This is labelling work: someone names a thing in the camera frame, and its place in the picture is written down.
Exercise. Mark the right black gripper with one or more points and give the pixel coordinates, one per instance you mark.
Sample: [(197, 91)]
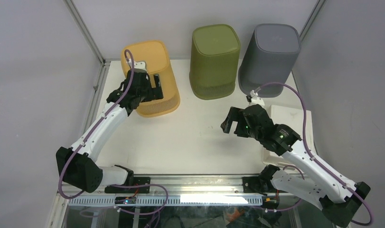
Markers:
[(233, 115)]

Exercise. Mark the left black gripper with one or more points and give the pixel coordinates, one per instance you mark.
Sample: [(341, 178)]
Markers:
[(157, 89)]

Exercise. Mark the yellow mesh waste bin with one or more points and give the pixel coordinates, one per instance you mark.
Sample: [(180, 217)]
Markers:
[(156, 56)]

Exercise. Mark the white perforated plastic basket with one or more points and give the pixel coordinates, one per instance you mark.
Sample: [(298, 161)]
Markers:
[(293, 118)]

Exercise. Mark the green mesh waste bin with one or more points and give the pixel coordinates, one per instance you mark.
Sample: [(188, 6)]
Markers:
[(215, 52)]

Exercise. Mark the grey mesh waste bin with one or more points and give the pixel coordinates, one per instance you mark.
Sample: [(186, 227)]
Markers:
[(270, 56)]

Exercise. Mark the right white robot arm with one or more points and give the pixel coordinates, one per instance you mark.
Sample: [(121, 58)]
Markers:
[(338, 197)]

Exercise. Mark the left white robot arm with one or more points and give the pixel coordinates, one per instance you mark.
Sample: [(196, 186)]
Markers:
[(77, 163)]

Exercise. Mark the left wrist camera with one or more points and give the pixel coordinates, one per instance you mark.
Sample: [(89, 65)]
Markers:
[(138, 65)]

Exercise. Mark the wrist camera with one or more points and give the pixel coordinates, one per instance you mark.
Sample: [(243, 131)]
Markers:
[(138, 65), (253, 99)]

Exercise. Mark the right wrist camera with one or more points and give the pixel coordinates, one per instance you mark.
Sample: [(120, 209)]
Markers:
[(253, 99)]

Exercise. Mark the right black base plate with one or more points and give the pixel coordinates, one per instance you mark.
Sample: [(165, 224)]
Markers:
[(256, 184)]

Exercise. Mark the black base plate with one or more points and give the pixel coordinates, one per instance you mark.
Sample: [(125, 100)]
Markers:
[(256, 184), (142, 185)]

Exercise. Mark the left aluminium corner post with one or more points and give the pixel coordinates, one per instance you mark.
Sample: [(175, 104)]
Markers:
[(84, 30)]

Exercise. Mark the aluminium corner post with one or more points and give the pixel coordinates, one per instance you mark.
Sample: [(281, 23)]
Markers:
[(84, 30), (314, 13)]

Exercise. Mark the aluminium mounting rail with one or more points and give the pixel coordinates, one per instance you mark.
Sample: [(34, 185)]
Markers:
[(179, 184)]

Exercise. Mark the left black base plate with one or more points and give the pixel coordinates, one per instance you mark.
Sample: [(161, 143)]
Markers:
[(142, 185)]

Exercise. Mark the white slotted cable duct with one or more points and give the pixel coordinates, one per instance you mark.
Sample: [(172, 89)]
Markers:
[(182, 200)]

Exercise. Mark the right aluminium corner post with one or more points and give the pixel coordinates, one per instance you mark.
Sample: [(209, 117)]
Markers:
[(314, 13)]

